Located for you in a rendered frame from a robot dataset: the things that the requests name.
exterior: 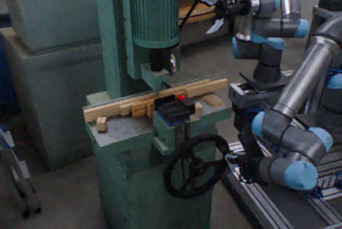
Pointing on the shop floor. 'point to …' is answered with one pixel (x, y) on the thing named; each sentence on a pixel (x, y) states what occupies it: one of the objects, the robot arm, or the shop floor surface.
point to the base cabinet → (152, 196)
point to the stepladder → (20, 172)
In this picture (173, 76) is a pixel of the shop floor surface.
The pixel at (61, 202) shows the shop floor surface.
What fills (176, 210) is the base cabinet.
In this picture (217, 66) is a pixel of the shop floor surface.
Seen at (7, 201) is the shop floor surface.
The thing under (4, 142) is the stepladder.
